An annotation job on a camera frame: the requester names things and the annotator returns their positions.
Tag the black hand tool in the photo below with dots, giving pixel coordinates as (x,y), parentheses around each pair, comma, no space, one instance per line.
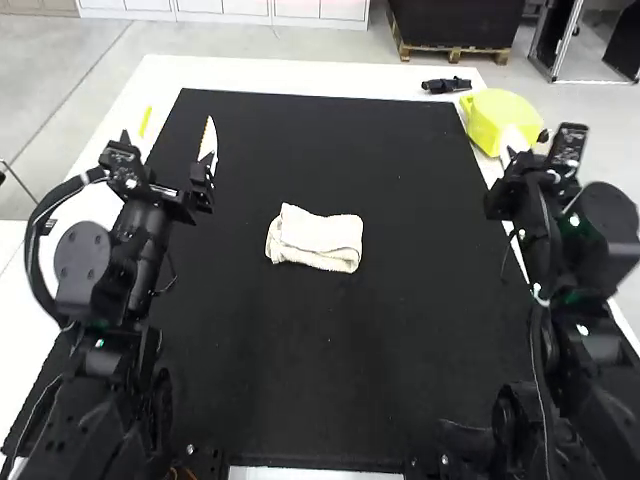
(445,85)

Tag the pale towel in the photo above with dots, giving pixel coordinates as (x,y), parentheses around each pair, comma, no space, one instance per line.
(320,240)

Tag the black crate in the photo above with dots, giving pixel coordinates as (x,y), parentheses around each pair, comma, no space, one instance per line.
(455,22)

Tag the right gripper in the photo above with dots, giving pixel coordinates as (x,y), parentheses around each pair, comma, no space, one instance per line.
(515,195)

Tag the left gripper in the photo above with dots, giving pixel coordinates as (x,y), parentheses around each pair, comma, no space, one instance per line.
(160,197)

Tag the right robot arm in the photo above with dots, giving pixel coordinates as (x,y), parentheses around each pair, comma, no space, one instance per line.
(600,225)

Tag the black metal-edged case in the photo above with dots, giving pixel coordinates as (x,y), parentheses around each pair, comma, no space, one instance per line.
(550,30)

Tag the black panel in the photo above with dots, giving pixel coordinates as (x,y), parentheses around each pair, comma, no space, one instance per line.
(625,40)

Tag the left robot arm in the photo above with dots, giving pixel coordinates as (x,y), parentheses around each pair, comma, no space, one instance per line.
(80,260)

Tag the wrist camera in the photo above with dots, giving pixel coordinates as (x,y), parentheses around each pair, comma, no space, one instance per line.
(122,162)
(570,142)

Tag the grey cupboard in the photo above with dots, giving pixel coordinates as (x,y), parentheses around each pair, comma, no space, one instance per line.
(325,10)
(145,5)
(225,7)

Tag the wooden pallet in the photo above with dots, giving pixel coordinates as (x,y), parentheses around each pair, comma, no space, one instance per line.
(450,52)

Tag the yellow plastic housing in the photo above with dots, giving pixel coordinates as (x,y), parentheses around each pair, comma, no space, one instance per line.
(495,120)

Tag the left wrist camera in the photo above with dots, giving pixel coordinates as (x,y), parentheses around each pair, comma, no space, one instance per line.
(122,162)

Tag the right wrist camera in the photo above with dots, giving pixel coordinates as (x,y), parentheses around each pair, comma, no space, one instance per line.
(570,142)

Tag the black mat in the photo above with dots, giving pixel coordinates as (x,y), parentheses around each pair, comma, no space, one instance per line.
(325,350)

